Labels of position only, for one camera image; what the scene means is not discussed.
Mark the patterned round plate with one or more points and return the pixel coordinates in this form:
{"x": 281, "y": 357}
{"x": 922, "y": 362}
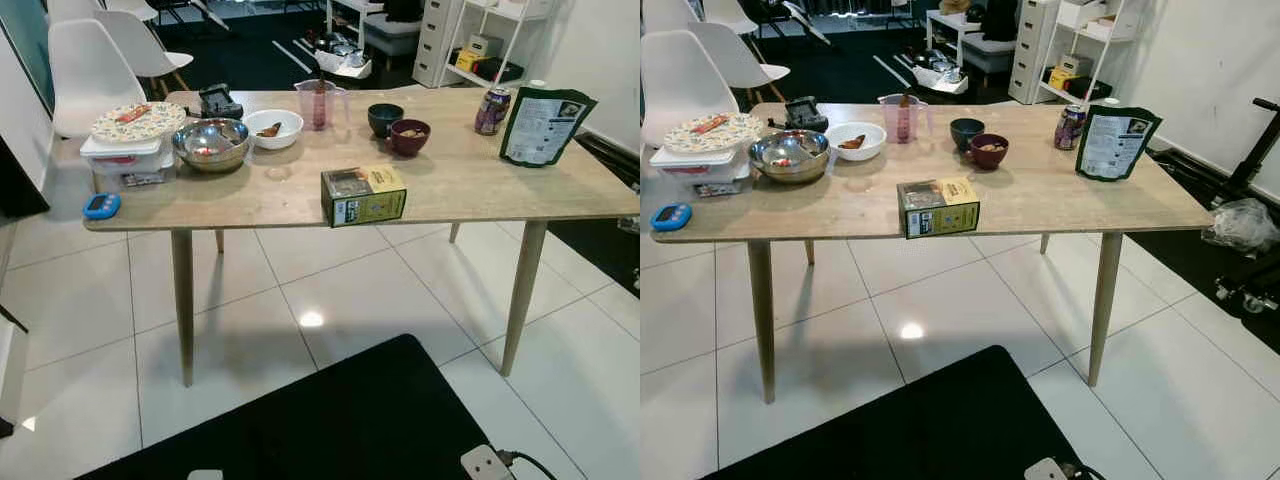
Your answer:
{"x": 715, "y": 139}
{"x": 140, "y": 128}

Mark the black floor mat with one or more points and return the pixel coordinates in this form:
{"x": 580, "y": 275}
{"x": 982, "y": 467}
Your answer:
{"x": 300, "y": 430}
{"x": 900, "y": 440}

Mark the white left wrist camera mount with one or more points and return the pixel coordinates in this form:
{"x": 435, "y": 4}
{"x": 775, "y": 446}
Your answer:
{"x": 205, "y": 475}

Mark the black wheeled stand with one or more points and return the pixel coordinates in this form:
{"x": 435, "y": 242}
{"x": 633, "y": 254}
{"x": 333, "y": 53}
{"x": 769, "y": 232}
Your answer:
{"x": 1250, "y": 160}

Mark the stainless steel bowl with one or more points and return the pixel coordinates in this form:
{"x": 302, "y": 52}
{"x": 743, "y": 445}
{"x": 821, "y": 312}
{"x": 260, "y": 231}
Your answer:
{"x": 210, "y": 145}
{"x": 790, "y": 157}

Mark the white plastic shell chair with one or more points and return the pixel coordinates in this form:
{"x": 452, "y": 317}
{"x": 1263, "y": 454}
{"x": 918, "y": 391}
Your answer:
{"x": 130, "y": 7}
{"x": 70, "y": 8}
{"x": 665, "y": 10}
{"x": 135, "y": 40}
{"x": 85, "y": 75}
{"x": 675, "y": 85}
{"x": 725, "y": 8}
{"x": 735, "y": 55}

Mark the pink measuring jug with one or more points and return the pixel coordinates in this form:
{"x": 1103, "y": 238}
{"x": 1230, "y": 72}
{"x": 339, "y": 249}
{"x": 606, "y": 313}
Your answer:
{"x": 320, "y": 105}
{"x": 903, "y": 118}

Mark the light wooden table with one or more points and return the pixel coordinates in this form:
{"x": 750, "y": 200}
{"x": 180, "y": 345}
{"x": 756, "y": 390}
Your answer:
{"x": 1050, "y": 190}
{"x": 450, "y": 180}

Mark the purple soda can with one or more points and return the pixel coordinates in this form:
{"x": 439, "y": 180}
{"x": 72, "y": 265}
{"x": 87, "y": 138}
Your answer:
{"x": 491, "y": 112}
{"x": 1069, "y": 128}

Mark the teal wall board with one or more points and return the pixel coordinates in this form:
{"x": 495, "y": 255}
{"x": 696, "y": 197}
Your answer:
{"x": 25, "y": 40}

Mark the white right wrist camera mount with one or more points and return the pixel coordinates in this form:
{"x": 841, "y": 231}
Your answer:
{"x": 1045, "y": 470}
{"x": 483, "y": 465}

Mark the yellow green carton box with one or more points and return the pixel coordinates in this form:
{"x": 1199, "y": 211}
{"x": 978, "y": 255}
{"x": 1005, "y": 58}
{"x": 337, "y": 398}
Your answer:
{"x": 940, "y": 208}
{"x": 365, "y": 197}

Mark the grey cushioned stool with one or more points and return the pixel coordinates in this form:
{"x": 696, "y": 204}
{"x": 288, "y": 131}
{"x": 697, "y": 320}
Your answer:
{"x": 990, "y": 50}
{"x": 392, "y": 32}

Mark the white shelf unit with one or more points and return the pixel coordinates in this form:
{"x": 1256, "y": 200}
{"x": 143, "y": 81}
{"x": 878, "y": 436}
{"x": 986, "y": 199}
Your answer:
{"x": 1030, "y": 50}
{"x": 435, "y": 40}

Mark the orange food piece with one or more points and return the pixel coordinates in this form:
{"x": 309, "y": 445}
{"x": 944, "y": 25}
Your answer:
{"x": 132, "y": 113}
{"x": 708, "y": 124}

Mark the green food pouch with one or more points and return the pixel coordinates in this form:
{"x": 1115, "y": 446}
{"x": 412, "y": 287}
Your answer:
{"x": 1117, "y": 145}
{"x": 545, "y": 128}

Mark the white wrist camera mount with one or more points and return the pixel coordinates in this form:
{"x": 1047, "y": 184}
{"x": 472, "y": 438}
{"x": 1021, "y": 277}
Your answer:
{"x": 483, "y": 465}
{"x": 205, "y": 475}
{"x": 1045, "y": 470}

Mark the brown food piece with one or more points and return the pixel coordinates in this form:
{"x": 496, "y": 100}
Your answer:
{"x": 852, "y": 142}
{"x": 268, "y": 130}

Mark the dark teal bowl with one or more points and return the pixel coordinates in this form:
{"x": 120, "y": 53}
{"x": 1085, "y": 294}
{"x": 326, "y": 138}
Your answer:
{"x": 385, "y": 122}
{"x": 966, "y": 135}

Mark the dark red bowl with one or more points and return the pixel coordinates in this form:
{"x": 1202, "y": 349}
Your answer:
{"x": 988, "y": 155}
{"x": 409, "y": 142}

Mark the white side table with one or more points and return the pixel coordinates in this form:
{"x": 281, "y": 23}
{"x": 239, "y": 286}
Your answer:
{"x": 345, "y": 8}
{"x": 945, "y": 22}

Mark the black kitchen scale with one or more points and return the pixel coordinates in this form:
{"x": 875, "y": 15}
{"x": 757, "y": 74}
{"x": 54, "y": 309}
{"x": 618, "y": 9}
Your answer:
{"x": 220, "y": 103}
{"x": 805, "y": 113}

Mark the small white bowl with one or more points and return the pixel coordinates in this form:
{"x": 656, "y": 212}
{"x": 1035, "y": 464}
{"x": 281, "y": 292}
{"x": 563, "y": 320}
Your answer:
{"x": 870, "y": 140}
{"x": 288, "y": 128}

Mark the clear plastic bag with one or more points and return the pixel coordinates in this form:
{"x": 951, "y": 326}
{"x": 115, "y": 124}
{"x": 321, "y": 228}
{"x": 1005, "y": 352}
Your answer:
{"x": 1245, "y": 225}

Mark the blue kitchen timer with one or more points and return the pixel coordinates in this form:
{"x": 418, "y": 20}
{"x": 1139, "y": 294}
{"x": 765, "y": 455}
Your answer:
{"x": 101, "y": 206}
{"x": 671, "y": 216}

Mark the white plastic food container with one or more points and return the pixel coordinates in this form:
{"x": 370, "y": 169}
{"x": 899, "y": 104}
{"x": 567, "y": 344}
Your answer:
{"x": 125, "y": 160}
{"x": 700, "y": 170}

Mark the white bag of items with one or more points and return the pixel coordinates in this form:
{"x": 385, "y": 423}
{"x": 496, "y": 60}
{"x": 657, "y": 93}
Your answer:
{"x": 345, "y": 62}
{"x": 940, "y": 75}

